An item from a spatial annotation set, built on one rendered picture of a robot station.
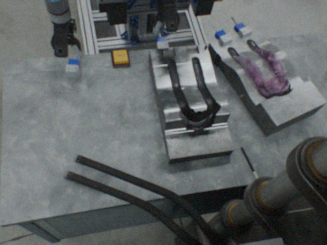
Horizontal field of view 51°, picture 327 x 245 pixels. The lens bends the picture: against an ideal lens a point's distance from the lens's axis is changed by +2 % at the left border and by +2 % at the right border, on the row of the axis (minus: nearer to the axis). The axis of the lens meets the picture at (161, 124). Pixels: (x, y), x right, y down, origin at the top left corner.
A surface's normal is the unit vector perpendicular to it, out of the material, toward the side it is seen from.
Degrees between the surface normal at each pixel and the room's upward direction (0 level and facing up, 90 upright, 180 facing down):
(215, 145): 0
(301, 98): 0
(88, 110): 0
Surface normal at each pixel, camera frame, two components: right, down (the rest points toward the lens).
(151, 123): 0.09, -0.43
